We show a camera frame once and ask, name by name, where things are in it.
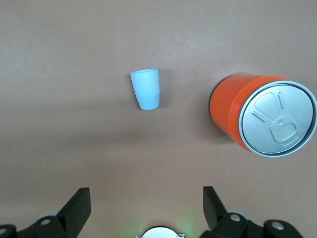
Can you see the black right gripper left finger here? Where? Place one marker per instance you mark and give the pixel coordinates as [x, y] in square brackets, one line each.
[71, 213]

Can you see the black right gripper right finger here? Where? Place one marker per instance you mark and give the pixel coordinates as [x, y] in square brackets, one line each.
[215, 213]

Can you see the light blue plastic cup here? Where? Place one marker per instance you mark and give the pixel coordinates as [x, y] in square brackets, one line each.
[147, 91]

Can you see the orange can with silver lid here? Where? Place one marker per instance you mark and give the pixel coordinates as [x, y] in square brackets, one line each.
[272, 119]

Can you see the brown table cover sheet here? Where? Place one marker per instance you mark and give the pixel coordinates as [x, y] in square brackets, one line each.
[74, 74]

